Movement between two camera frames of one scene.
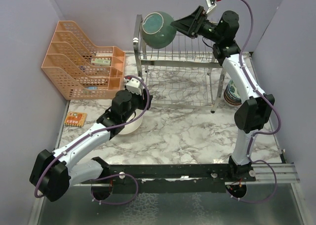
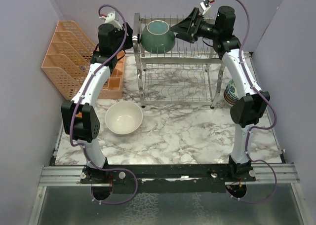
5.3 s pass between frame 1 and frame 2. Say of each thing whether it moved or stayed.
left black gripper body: moved
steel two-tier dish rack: stayed
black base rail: stayed
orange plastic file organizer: stayed
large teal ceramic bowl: moved
